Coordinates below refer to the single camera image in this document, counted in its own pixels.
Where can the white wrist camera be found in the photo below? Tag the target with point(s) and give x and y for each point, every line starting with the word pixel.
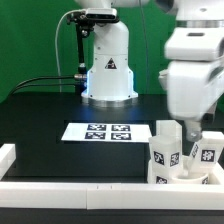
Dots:
pixel 195 44

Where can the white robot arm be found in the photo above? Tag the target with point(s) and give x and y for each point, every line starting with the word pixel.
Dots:
pixel 129 36

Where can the white U-shaped fence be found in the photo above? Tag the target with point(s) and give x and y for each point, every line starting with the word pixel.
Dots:
pixel 108 196

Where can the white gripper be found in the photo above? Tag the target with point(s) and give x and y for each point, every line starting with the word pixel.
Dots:
pixel 192 89

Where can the white marker sheet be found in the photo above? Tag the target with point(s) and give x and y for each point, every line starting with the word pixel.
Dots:
pixel 106 132

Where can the black camera stand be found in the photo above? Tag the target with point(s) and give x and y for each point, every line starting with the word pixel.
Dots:
pixel 81 40

